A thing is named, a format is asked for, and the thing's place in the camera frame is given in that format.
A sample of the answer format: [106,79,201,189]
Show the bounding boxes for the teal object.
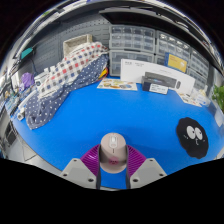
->
[20,47,34,60]

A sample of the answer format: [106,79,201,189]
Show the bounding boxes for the printed picture sheet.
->
[176,91,203,108]
[96,78,138,92]

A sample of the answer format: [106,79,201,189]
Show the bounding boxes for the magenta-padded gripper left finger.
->
[59,143,102,190]

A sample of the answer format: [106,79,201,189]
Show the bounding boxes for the yellow card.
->
[164,52,188,74]

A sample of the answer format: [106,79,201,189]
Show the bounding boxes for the white woven basket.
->
[63,34,93,56]

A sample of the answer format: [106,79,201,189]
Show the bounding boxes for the white blue tissue pack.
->
[190,87,212,107]

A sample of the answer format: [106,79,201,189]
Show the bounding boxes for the long white keyboard box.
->
[120,58,196,96]

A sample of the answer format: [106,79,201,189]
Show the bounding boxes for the small dark box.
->
[141,75,169,95]

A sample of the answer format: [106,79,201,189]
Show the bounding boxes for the red white checkered cloth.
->
[38,41,110,99]

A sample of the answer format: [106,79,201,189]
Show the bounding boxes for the purple object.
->
[20,72,36,92]

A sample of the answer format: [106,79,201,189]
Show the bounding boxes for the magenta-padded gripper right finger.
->
[125,143,168,190]

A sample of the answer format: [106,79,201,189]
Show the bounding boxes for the beige computer mouse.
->
[99,132,128,174]

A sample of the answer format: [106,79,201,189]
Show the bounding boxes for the dark wall shelf unit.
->
[99,5,224,69]

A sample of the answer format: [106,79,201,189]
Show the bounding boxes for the black mouse pad with eyes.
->
[175,116,210,160]

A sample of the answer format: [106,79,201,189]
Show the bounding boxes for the green potted plant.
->
[211,84,224,113]

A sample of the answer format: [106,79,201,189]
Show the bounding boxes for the yellow red object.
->
[99,67,110,80]

